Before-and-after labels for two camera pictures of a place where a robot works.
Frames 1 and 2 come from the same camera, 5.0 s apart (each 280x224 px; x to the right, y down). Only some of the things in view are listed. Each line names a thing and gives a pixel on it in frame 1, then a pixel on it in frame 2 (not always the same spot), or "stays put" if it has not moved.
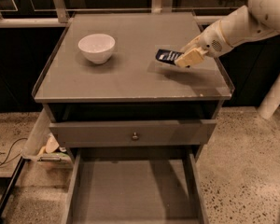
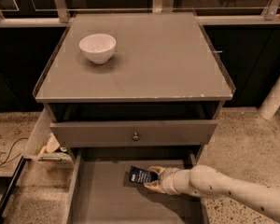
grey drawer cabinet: (133, 123) stays put
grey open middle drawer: (141, 185) stays put
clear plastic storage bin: (42, 149) stays put
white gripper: (210, 41) to (168, 180)
